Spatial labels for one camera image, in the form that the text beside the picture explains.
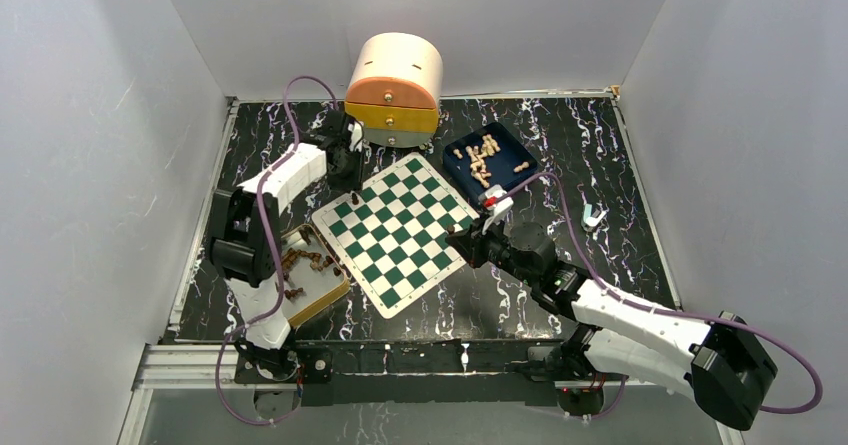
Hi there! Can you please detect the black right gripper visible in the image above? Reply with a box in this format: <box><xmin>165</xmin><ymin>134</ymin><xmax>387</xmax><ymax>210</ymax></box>
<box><xmin>447</xmin><ymin>212</ymin><xmax>537</xmax><ymax>288</ymax></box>

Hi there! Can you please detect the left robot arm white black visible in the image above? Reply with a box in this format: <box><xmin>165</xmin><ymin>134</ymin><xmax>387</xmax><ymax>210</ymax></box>
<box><xmin>205</xmin><ymin>112</ymin><xmax>365</xmax><ymax>381</ymax></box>

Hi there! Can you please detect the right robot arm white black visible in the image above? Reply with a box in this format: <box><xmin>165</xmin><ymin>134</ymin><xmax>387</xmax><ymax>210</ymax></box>
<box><xmin>446</xmin><ymin>218</ymin><xmax>777</xmax><ymax>431</ymax></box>

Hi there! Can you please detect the green white chess board mat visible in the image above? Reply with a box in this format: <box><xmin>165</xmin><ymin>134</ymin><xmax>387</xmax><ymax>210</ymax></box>
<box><xmin>312</xmin><ymin>153</ymin><xmax>478</xmax><ymax>319</ymax></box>

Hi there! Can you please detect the pile of light chess pieces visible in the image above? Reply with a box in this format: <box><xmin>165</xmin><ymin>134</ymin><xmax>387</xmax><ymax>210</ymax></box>
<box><xmin>452</xmin><ymin>134</ymin><xmax>501</xmax><ymax>191</ymax></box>

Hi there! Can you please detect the light wooden pawn lone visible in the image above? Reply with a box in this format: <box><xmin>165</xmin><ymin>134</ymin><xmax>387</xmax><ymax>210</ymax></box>
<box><xmin>513</xmin><ymin>161</ymin><xmax>530</xmax><ymax>174</ymax></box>

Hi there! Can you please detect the blue square tray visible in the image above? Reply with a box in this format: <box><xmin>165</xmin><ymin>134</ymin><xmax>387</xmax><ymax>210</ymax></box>
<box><xmin>442</xmin><ymin>122</ymin><xmax>539</xmax><ymax>204</ymax></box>

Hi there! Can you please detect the round wooden drawer cabinet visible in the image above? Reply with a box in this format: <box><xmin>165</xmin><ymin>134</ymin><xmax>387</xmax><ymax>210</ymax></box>
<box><xmin>344</xmin><ymin>32</ymin><xmax>443</xmax><ymax>149</ymax></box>

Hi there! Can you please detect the small white teal object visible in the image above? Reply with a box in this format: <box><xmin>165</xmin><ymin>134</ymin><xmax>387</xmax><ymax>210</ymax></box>
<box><xmin>581</xmin><ymin>203</ymin><xmax>607</xmax><ymax>233</ymax></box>

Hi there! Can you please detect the dark brown bishop piece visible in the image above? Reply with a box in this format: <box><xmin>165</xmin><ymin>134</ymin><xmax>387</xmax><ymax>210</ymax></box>
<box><xmin>281</xmin><ymin>249</ymin><xmax>301</xmax><ymax>281</ymax></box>

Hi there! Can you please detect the gold metal tin tray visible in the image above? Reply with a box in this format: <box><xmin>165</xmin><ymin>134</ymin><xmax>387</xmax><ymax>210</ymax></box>
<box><xmin>281</xmin><ymin>224</ymin><xmax>350</xmax><ymax>328</ymax></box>

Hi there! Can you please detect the dark brown pawn piece bottom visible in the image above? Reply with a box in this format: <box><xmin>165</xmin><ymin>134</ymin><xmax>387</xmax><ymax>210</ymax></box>
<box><xmin>284</xmin><ymin>288</ymin><xmax>305</xmax><ymax>300</ymax></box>

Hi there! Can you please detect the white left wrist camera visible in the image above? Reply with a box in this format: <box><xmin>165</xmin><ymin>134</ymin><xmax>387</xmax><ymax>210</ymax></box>
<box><xmin>348</xmin><ymin>120</ymin><xmax>364</xmax><ymax>152</ymax></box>

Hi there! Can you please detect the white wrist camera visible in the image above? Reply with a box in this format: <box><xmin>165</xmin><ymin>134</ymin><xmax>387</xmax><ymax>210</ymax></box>
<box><xmin>479</xmin><ymin>184</ymin><xmax>514</xmax><ymax>233</ymax></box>
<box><xmin>348</xmin><ymin>120</ymin><xmax>364</xmax><ymax>152</ymax></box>

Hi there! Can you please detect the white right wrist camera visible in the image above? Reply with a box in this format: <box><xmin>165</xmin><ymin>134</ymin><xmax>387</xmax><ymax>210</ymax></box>
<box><xmin>479</xmin><ymin>184</ymin><xmax>514</xmax><ymax>233</ymax></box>

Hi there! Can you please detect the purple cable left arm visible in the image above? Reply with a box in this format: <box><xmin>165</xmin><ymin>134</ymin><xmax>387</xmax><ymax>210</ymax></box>
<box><xmin>214</xmin><ymin>74</ymin><xmax>340</xmax><ymax>427</ymax></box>

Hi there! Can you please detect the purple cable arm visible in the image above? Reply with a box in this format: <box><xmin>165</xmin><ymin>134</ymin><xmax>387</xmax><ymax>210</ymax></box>
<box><xmin>506</xmin><ymin>171</ymin><xmax>824</xmax><ymax>415</ymax></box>
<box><xmin>214</xmin><ymin>74</ymin><xmax>340</xmax><ymax>427</ymax></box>

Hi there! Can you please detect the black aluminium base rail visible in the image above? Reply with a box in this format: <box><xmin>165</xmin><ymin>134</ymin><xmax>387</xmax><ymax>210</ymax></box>
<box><xmin>132</xmin><ymin>339</ymin><xmax>664</xmax><ymax>423</ymax></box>

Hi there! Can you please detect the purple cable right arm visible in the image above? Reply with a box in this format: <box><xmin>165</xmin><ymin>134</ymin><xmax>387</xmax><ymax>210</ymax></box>
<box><xmin>506</xmin><ymin>171</ymin><xmax>824</xmax><ymax>415</ymax></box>

